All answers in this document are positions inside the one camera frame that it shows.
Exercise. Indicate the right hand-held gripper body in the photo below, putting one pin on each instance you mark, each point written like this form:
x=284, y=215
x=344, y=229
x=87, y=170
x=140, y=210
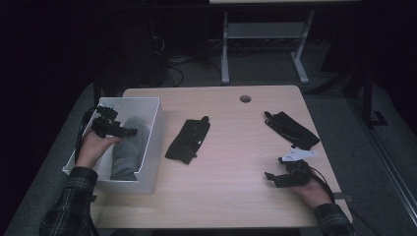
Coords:
x=298, y=173

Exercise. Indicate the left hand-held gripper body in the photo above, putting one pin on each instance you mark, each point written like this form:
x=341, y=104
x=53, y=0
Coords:
x=106, y=126

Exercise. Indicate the black long-fingered glove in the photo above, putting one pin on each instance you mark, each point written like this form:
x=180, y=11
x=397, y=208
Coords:
x=295, y=132

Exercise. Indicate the white plastic box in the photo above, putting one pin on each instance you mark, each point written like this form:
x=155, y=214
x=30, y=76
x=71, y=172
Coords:
x=154, y=157

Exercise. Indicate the black glove with hook clip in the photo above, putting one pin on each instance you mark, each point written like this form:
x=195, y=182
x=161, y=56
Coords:
x=187, y=141

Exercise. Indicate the person's right hand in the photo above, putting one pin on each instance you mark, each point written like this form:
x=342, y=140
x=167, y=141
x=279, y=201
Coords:
x=313, y=195

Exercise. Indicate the person's left hand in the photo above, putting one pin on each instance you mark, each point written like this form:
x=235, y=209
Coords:
x=90, y=150

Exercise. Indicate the black tape piece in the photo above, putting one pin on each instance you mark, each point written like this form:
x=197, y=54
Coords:
x=94, y=198
x=344, y=197

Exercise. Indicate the black floor stand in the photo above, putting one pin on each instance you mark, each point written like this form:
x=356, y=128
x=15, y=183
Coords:
x=367, y=98

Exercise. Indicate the aluminium rail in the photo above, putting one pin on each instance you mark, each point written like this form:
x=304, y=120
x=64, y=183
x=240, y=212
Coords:
x=387, y=164

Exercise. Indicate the grey metal desk frame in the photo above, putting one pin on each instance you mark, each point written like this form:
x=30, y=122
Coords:
x=262, y=30

